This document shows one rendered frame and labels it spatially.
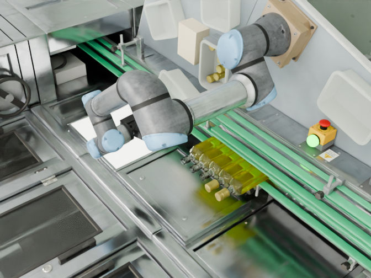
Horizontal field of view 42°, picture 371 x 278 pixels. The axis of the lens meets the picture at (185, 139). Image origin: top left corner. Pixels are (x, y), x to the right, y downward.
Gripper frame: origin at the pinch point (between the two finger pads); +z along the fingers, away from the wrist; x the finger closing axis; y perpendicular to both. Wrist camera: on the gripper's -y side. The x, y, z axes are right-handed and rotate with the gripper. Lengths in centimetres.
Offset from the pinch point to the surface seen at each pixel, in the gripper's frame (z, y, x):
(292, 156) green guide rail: 21.7, -43.1, -9.2
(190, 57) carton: 28.1, 24.2, 6.8
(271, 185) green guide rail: 17.2, -43.4, 8.4
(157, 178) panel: -12.3, -10.4, 25.4
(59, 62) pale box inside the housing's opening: -6, 90, 55
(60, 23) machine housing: -5, 85, 22
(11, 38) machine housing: -30, 82, 17
